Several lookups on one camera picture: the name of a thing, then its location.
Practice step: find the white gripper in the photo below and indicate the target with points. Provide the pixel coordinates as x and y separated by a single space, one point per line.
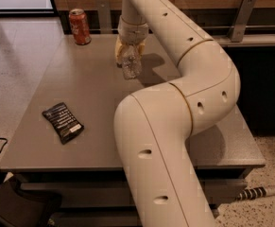
132 34

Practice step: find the clear plastic water bottle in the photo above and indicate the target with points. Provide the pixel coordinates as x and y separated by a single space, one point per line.
131 62

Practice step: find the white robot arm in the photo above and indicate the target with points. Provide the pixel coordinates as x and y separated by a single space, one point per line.
152 124

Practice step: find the red soda can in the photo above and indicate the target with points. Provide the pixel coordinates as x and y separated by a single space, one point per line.
79 26

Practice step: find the black snack packet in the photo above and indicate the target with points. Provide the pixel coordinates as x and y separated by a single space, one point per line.
63 121

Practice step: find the upper grey drawer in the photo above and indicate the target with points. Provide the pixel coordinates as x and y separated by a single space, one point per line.
117 193

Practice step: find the grey drawer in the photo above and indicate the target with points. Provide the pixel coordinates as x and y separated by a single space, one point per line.
107 217
117 193

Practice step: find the lower grey drawer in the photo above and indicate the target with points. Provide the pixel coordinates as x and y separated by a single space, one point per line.
107 217

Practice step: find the dark chair seat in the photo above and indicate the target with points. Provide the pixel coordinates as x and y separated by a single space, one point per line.
19 208

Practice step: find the left metal wall bracket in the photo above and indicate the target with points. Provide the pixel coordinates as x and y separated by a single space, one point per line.
104 16

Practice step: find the metal wall bracket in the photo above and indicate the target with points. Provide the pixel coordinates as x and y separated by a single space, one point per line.
104 16
241 20

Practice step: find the right metal wall bracket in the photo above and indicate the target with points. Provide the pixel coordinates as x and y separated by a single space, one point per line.
241 20

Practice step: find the striped cylindrical handle on floor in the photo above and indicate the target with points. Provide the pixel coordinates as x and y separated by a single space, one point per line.
255 193

